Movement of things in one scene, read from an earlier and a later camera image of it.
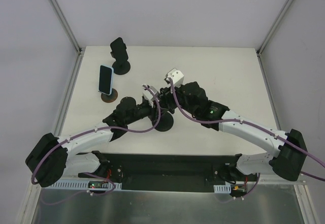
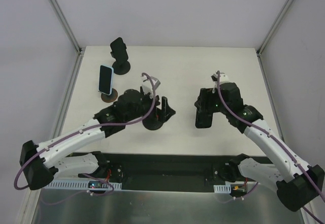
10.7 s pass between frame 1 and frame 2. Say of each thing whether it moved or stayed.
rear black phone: stayed
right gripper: moved
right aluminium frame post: stayed
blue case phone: stayed
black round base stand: moved
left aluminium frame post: stayed
